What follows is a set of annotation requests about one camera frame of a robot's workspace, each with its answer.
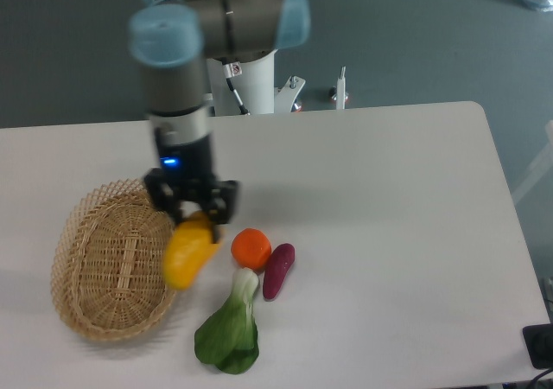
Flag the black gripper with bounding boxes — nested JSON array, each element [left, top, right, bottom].
[[143, 133, 239, 243]]

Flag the yellow mango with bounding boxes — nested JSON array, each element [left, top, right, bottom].
[[162, 211, 223, 290]]

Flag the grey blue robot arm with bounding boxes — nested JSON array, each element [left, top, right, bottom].
[[128, 0, 311, 242]]

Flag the woven wicker basket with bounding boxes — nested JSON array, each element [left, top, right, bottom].
[[51, 179, 175, 341]]

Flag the orange tangerine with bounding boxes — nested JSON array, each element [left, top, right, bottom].
[[231, 228, 272, 271]]

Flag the purple sweet potato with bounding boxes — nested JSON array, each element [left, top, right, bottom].
[[262, 243, 296, 301]]

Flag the green bok choy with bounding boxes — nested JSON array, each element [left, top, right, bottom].
[[194, 268, 259, 375]]

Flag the black device at table edge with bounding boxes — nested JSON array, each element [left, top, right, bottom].
[[522, 323, 552, 369]]

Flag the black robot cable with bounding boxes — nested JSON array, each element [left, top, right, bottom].
[[223, 62, 251, 117]]

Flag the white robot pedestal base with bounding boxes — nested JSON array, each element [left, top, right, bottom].
[[207, 51, 306, 117]]

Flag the white metal frame foot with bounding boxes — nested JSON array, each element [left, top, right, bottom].
[[329, 66, 349, 110]]

